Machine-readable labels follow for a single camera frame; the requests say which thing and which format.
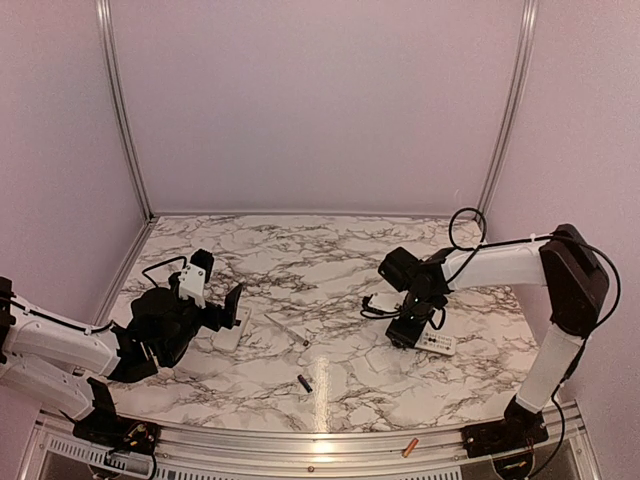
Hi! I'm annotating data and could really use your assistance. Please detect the small white AC remote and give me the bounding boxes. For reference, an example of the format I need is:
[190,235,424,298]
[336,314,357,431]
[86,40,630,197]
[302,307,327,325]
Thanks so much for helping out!
[415,330,457,356]

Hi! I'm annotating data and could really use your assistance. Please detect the right aluminium frame post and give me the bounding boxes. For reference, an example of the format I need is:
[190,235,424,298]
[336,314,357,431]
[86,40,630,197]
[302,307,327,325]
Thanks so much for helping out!
[476,0,539,218]

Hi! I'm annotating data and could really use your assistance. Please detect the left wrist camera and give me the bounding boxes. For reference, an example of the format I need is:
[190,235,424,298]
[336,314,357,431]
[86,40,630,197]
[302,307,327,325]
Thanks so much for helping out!
[177,249,214,309]

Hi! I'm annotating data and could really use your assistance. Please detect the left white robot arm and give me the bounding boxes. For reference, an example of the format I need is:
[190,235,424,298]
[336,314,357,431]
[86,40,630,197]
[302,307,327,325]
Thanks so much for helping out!
[1,271,243,383]

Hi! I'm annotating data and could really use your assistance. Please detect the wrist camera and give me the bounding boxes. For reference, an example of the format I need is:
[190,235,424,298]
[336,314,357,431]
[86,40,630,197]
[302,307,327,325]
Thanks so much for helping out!
[177,249,214,309]
[361,293,400,317]

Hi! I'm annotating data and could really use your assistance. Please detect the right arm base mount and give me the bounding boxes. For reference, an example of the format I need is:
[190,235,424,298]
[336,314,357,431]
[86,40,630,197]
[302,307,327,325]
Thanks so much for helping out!
[461,414,549,458]

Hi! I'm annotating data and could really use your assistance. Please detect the white remote control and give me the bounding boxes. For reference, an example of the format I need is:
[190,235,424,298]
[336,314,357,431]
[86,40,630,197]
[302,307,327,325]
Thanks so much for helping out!
[211,306,252,353]

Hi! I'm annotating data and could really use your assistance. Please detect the front aluminium rail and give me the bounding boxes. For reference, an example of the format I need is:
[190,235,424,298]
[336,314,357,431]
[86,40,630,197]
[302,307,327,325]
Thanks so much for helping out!
[18,403,603,479]

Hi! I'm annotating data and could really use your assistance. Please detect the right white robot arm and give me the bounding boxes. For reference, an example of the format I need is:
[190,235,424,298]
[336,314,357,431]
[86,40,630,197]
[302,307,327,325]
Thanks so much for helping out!
[378,223,621,448]

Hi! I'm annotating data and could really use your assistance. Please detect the left aluminium frame post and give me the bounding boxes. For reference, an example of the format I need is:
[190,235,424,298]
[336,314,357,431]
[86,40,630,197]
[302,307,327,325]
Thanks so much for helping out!
[95,0,154,223]

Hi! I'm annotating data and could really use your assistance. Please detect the orange battery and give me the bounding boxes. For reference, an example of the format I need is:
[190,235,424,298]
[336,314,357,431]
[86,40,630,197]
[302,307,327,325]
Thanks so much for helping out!
[402,438,419,458]

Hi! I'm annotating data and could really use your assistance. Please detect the aluminium frame post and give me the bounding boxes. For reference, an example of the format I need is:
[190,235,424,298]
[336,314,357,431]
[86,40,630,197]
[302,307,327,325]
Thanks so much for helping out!
[476,0,539,218]
[95,0,154,223]

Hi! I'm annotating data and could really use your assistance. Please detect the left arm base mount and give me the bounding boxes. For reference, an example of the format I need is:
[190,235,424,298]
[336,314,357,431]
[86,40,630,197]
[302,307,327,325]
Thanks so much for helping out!
[72,377,161,456]

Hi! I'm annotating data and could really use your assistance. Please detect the white battery cover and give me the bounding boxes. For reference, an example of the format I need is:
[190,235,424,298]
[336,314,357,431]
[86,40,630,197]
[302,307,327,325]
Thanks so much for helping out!
[365,350,390,373]

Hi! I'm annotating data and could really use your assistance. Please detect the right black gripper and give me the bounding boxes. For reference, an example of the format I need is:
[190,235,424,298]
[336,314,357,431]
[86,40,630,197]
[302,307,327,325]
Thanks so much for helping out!
[386,290,440,348]

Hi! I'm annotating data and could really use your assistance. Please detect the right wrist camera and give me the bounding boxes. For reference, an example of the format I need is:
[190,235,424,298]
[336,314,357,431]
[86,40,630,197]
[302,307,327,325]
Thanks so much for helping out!
[361,293,400,317]

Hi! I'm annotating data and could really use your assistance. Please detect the clear handle screwdriver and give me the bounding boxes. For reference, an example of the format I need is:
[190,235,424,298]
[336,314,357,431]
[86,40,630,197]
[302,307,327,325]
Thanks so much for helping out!
[264,314,310,347]

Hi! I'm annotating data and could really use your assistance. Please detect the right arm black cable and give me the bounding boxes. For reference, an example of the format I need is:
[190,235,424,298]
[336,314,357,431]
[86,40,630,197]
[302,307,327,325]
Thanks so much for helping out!
[359,207,621,416]

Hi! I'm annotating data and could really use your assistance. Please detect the purple battery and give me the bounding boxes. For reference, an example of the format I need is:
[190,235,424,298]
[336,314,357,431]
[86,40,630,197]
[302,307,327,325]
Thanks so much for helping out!
[297,375,313,393]

